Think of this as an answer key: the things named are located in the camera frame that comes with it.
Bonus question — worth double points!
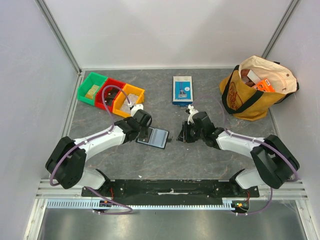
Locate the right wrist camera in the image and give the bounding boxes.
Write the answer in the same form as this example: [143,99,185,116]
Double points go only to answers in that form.
[185,104,199,125]

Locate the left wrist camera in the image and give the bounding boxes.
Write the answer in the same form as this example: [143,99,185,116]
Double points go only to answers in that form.
[130,104,144,117]

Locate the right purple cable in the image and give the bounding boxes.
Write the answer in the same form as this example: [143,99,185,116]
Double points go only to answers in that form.
[191,95,300,217]

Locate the yellow canvas tote bag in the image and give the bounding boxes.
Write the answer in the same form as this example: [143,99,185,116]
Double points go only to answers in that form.
[219,55,299,121]

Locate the black card holder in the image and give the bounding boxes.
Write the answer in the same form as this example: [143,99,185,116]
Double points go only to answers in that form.
[135,126,170,149]

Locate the green plastic bin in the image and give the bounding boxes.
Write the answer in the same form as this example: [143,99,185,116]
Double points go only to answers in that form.
[77,72,108,106]

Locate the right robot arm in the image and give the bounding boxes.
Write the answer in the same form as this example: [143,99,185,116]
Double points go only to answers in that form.
[177,107,300,197]

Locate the blue white box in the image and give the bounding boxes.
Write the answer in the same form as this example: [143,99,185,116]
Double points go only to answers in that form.
[172,76,194,107]

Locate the red plastic bin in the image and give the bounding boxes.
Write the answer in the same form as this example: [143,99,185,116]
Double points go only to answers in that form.
[94,77,125,113]

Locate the black parts in red bin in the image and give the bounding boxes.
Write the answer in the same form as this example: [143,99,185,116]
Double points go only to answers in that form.
[104,87,119,107]

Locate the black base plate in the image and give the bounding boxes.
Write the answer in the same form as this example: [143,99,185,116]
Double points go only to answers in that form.
[97,179,260,206]

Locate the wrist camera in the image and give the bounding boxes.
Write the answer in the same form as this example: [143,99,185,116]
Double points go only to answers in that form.
[185,104,199,125]
[130,104,144,117]

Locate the plastic bags in yellow bin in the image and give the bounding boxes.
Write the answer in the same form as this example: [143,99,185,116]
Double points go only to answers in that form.
[120,93,139,114]

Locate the orange box in bag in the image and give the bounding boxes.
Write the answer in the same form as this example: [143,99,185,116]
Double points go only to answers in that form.
[253,78,275,93]

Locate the purple cable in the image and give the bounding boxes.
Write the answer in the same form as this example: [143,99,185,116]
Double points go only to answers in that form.
[49,85,136,216]
[191,95,300,217]

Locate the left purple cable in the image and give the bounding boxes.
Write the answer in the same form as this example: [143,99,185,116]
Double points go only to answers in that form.
[49,85,136,216]

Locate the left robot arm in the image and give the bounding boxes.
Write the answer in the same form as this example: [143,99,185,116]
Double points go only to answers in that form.
[45,109,152,197]

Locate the yellow plastic bin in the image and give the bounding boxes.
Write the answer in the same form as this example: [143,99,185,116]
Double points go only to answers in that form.
[112,83,145,118]

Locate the tan blocks in green bin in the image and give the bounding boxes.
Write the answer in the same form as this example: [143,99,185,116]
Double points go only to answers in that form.
[85,84,100,100]

